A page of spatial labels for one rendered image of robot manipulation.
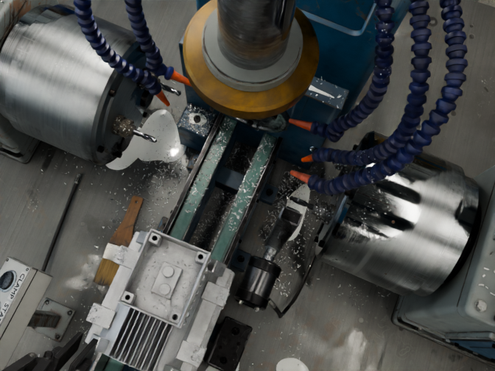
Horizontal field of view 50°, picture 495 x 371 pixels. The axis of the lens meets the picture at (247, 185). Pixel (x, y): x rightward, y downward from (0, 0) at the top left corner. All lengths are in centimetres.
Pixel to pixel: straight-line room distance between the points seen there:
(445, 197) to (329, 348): 45
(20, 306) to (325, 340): 61
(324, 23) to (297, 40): 24
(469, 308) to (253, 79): 47
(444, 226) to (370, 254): 12
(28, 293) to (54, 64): 37
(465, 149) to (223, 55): 80
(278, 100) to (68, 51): 40
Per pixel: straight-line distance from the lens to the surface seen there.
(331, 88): 93
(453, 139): 136
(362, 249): 88
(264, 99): 69
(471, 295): 89
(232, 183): 116
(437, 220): 88
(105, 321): 91
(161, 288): 83
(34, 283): 95
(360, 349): 120
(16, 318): 95
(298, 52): 71
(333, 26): 95
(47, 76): 95
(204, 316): 90
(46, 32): 98
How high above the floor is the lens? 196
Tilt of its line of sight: 74 degrees down
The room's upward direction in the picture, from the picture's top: 11 degrees clockwise
